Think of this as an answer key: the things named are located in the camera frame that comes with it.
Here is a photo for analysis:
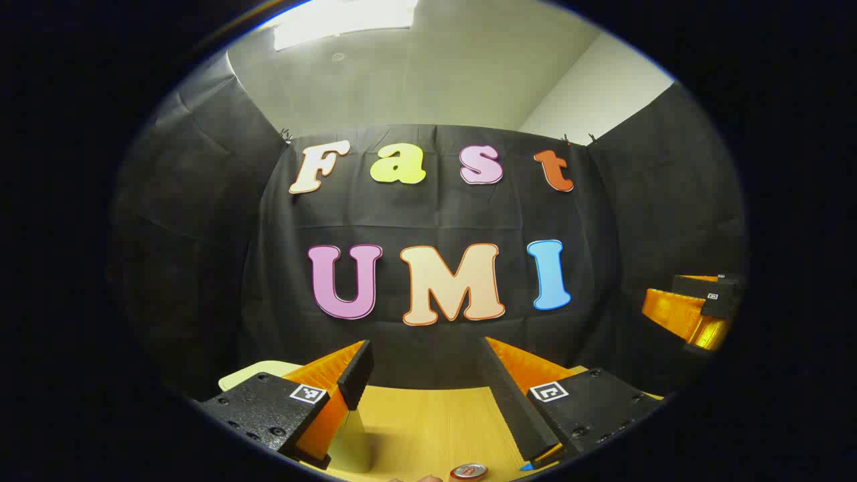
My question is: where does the wooden desktop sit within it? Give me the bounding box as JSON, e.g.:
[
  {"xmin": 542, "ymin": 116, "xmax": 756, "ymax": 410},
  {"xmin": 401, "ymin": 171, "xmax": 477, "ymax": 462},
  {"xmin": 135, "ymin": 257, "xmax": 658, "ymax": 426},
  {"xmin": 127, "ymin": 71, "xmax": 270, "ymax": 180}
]
[{"xmin": 321, "ymin": 365, "xmax": 665, "ymax": 482}]

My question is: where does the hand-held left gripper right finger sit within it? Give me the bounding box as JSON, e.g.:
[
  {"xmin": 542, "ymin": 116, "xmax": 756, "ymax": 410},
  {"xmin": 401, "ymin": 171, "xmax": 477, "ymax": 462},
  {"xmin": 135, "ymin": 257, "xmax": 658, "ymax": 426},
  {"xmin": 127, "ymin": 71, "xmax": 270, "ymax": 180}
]
[{"xmin": 475, "ymin": 336, "xmax": 665, "ymax": 471}]

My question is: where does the pale green desktop garbage bin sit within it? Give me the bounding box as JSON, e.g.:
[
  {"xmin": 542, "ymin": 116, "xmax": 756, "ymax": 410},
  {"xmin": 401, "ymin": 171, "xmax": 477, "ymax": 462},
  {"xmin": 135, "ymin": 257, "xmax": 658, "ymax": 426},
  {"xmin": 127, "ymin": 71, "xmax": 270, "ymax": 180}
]
[{"xmin": 219, "ymin": 360, "xmax": 374, "ymax": 473}]

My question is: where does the ceiling light panel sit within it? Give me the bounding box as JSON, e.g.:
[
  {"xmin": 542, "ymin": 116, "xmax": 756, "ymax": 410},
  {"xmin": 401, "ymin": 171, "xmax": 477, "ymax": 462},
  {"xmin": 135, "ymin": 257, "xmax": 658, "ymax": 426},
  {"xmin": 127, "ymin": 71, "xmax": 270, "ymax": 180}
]
[{"xmin": 271, "ymin": 0, "xmax": 419, "ymax": 51}]

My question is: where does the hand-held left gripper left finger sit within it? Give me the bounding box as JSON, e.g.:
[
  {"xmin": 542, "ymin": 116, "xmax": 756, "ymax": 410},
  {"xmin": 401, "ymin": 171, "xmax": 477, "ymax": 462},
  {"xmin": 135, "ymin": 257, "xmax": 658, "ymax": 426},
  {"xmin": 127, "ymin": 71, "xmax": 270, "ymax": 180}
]
[{"xmin": 196, "ymin": 339, "xmax": 376, "ymax": 471}]

